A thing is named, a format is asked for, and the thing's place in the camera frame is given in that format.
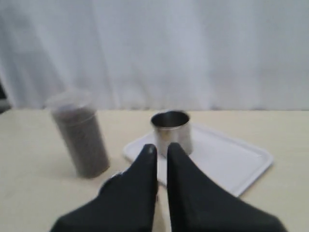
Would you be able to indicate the white plastic tray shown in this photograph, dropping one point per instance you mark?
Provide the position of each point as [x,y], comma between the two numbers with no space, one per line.
[231,163]

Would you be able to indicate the clear plastic tall container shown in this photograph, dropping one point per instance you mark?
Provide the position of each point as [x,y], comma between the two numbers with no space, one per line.
[74,114]

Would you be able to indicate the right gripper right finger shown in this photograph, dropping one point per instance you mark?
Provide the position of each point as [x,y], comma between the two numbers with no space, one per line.
[197,204]

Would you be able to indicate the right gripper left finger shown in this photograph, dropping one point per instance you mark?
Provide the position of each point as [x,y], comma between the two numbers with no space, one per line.
[125,203]

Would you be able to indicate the steel mug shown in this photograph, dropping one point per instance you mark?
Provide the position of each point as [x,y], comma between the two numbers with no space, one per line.
[172,126]

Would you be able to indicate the white curtain backdrop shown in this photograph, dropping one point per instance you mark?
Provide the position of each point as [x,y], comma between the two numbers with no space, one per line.
[157,54]

